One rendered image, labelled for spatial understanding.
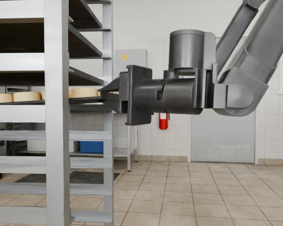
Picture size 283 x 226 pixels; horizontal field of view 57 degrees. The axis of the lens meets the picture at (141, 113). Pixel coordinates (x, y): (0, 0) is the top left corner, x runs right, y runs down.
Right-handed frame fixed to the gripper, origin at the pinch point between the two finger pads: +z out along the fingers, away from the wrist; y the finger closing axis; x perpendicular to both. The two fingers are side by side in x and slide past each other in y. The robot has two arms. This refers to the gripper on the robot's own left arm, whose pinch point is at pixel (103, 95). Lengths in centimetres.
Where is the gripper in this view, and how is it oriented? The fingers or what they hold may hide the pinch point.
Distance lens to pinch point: 51.4
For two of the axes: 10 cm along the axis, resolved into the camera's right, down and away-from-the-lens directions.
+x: -5.5, 0.3, -8.3
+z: -8.3, -0.4, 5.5
